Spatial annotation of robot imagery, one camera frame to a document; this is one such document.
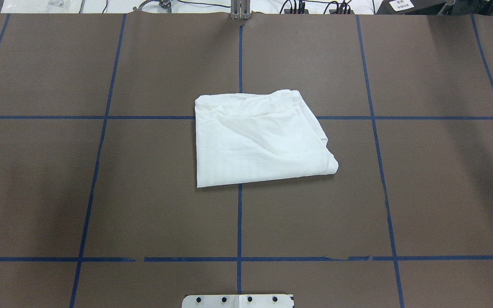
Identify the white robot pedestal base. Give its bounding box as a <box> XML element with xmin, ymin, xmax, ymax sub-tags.
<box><xmin>181</xmin><ymin>294</ymin><xmax>295</xmax><ymax>308</ymax></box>

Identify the aluminium frame post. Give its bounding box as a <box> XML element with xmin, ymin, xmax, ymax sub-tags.
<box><xmin>230</xmin><ymin>0</ymin><xmax>252</xmax><ymax>20</ymax></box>

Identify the white printed t-shirt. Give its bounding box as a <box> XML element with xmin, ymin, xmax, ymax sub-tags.
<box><xmin>194</xmin><ymin>89</ymin><xmax>339</xmax><ymax>188</ymax></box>

